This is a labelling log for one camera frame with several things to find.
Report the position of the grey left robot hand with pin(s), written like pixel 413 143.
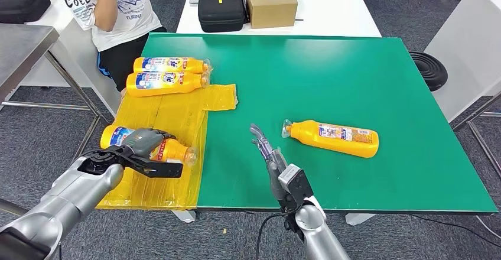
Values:
pixel 145 142

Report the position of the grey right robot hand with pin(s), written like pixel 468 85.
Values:
pixel 274 160

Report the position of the orange detergent bottle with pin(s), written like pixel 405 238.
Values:
pixel 156 88
pixel 113 135
pixel 309 135
pixel 188 64

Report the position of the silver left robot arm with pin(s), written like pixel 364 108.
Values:
pixel 70 199

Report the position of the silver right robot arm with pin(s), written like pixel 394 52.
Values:
pixel 317 231

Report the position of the yellow plastic-wrapped cardboard sheet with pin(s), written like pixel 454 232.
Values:
pixel 176 113

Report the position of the person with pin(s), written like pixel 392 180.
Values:
pixel 125 27

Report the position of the white desk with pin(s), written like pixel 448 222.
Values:
pixel 332 9
pixel 78 47
pixel 465 52

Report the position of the white table foot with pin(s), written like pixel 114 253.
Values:
pixel 358 219
pixel 184 216

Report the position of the black zippered case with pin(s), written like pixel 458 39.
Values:
pixel 19 4
pixel 221 11

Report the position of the green table board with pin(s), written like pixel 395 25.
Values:
pixel 313 62

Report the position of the steel table with legs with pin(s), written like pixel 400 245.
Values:
pixel 19 47

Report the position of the brown cardboard box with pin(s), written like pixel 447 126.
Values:
pixel 271 9

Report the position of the black ribbed round stool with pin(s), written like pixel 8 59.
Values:
pixel 428 71

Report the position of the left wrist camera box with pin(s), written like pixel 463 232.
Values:
pixel 160 168

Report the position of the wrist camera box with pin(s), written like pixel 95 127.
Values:
pixel 160 168
pixel 297 184

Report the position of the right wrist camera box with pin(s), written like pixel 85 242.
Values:
pixel 297 184

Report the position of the steel table frame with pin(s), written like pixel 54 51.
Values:
pixel 483 140

